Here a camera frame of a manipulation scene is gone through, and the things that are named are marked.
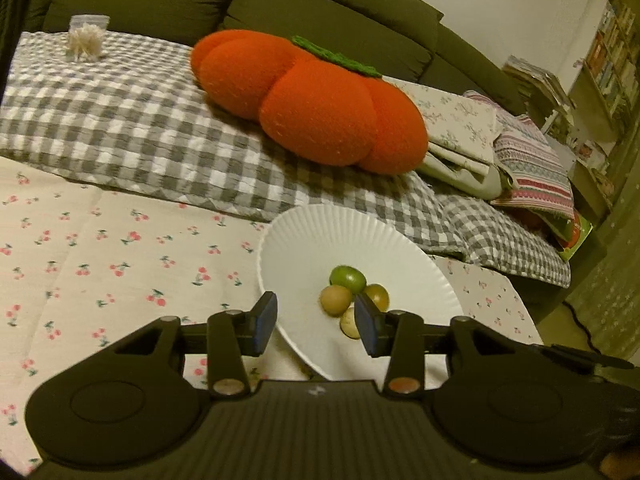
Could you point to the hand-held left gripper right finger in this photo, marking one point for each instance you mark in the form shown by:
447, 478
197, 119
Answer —
367, 329

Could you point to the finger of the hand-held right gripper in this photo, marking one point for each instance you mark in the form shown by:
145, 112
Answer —
580, 356

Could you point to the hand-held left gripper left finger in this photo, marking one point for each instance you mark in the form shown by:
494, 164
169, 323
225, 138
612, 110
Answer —
264, 327

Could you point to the small yellow-green jujube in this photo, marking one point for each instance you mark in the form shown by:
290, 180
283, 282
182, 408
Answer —
349, 324

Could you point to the small olive jujube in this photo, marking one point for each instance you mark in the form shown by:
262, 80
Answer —
377, 296

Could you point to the small brown jujube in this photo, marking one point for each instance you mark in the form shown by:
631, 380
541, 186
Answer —
336, 301

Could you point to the small green jujube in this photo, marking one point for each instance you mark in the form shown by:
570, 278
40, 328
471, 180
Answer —
345, 276

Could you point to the white ribbed plate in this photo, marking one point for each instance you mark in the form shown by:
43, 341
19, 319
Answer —
310, 245

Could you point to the red green printed bag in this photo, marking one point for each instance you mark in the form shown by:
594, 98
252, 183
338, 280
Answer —
575, 237

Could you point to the cherry print tablecloth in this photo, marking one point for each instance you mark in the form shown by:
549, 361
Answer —
125, 270

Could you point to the striped patterned cloth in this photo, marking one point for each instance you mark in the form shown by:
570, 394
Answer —
535, 170

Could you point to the folded floral bed sheet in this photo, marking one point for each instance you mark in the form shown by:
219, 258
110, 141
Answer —
455, 120

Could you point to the orange pumpkin cushion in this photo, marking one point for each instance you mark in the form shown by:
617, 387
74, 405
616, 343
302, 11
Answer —
310, 105

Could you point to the grey checked blanket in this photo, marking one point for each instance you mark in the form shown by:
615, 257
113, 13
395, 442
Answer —
125, 125

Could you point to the stack of papers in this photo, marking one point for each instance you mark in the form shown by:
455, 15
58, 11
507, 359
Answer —
537, 80

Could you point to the bookshelf with books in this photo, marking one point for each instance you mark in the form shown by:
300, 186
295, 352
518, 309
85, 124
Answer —
607, 60

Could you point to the clear cotton swab container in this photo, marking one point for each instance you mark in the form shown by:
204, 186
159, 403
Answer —
86, 40

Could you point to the dark cloth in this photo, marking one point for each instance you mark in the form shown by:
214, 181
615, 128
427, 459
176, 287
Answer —
15, 0

